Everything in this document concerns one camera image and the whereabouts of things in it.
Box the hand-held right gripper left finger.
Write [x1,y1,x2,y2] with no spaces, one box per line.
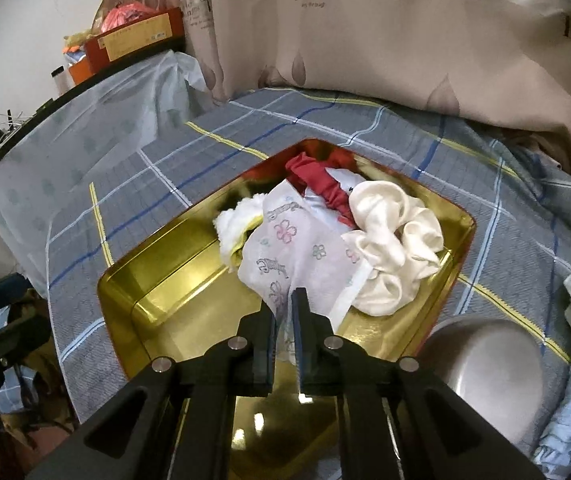
[25,301,278,480]

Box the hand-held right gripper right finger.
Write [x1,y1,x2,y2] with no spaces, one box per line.
[290,287,546,480]

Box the gold tin box red outside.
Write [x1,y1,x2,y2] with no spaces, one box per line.
[96,137,477,480]

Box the white floral thin cloth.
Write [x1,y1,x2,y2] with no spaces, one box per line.
[238,180,366,328]

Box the blue checkered cloth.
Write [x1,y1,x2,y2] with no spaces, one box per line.
[0,364,42,413]

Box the white fluffy towel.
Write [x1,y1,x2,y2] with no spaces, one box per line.
[214,197,267,273]

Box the cream satin cloth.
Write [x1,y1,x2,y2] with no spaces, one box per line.
[340,180,445,317]

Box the red cloth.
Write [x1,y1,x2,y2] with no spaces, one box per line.
[285,152,357,227]

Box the pale blue white cloth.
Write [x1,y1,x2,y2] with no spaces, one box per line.
[305,167,366,211]

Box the steel bowl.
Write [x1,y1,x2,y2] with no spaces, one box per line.
[418,316,549,454]

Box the dark headboard shelf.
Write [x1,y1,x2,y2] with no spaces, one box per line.
[0,37,186,194]

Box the white bottle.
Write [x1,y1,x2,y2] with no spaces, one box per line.
[50,65,69,97]

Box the orange cardboard box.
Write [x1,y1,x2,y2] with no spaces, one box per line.
[85,7,186,74]

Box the red plastic bag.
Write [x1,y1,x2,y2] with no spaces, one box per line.
[102,2,167,34]

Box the beige printed curtain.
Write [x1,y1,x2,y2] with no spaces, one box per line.
[130,0,571,181]

